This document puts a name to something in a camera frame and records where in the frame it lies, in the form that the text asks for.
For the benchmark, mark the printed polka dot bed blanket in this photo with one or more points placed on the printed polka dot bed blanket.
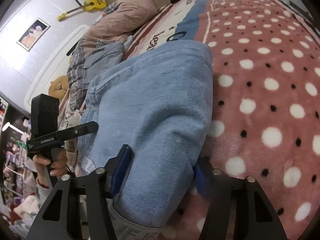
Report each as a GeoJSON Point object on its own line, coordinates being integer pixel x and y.
{"type": "Point", "coordinates": [262, 85]}

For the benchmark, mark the yellow guitar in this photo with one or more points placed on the yellow guitar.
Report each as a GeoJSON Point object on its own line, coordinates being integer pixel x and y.
{"type": "Point", "coordinates": [93, 3]}

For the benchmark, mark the pink striped quilt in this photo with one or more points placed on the pink striped quilt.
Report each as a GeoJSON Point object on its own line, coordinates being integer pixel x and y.
{"type": "Point", "coordinates": [130, 12]}

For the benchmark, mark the framed wall picture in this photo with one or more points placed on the framed wall picture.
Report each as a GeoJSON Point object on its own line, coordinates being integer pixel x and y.
{"type": "Point", "coordinates": [33, 35]}

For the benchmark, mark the grey-blue denim garment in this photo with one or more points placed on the grey-blue denim garment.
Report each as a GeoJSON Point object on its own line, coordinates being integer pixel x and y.
{"type": "Point", "coordinates": [105, 55]}

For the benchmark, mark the round white lamp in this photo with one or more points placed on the round white lamp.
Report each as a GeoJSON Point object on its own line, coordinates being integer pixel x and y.
{"type": "Point", "coordinates": [6, 127]}

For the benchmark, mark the person's left hand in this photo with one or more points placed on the person's left hand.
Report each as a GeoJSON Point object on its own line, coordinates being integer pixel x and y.
{"type": "Point", "coordinates": [58, 166]}

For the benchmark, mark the brown plush toy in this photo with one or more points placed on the brown plush toy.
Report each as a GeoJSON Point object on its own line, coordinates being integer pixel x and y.
{"type": "Point", "coordinates": [58, 85]}

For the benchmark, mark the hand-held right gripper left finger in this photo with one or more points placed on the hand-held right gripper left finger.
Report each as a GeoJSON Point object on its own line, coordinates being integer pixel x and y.
{"type": "Point", "coordinates": [122, 167]}

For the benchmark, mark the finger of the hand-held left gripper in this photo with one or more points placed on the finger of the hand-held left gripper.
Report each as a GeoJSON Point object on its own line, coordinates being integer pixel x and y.
{"type": "Point", "coordinates": [80, 129]}

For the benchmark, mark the light blue jeans pants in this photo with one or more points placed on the light blue jeans pants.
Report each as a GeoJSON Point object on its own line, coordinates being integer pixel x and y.
{"type": "Point", "coordinates": [160, 110]}

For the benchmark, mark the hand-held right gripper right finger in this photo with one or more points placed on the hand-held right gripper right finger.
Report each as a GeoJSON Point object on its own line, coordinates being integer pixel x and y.
{"type": "Point", "coordinates": [201, 181]}

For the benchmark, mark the cluttered shelf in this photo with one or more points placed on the cluttered shelf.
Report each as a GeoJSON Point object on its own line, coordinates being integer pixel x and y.
{"type": "Point", "coordinates": [15, 180]}

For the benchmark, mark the person's left forearm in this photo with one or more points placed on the person's left forearm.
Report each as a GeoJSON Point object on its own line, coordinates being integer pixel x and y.
{"type": "Point", "coordinates": [43, 190]}

